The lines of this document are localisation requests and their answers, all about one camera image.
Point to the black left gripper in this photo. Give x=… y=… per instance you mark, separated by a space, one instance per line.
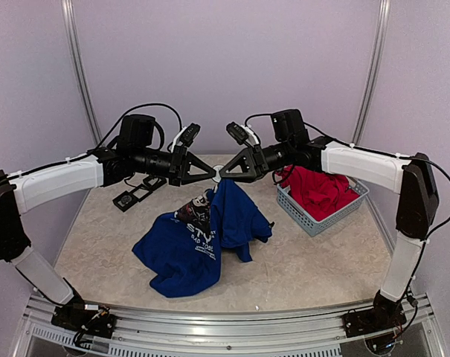
x=178 y=155

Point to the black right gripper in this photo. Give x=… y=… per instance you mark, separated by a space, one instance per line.
x=253 y=162

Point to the blue printed t-shirt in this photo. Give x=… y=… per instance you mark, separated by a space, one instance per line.
x=184 y=247

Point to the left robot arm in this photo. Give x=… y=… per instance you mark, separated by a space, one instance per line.
x=129 y=153

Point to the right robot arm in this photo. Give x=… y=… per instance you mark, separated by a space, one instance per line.
x=411 y=178

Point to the red garment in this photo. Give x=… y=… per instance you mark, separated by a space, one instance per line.
x=319 y=194

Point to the light blue perforated basket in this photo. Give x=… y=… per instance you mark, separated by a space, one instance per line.
x=311 y=226

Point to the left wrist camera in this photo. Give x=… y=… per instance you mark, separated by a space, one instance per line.
x=185 y=137

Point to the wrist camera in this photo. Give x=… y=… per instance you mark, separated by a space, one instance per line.
x=185 y=137
x=242 y=134

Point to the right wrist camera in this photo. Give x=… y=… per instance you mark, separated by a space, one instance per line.
x=242 y=134

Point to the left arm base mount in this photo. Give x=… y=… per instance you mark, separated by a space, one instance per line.
x=91 y=319

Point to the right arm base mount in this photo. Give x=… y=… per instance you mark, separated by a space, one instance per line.
x=383 y=314

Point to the left aluminium corner post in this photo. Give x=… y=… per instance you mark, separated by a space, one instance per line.
x=72 y=36

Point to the aluminium corner post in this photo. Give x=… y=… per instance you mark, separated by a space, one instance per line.
x=72 y=36
x=373 y=71

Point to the right aluminium corner post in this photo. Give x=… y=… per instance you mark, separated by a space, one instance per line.
x=373 y=71

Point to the aluminium front rail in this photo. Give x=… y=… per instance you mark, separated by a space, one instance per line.
x=146 y=332

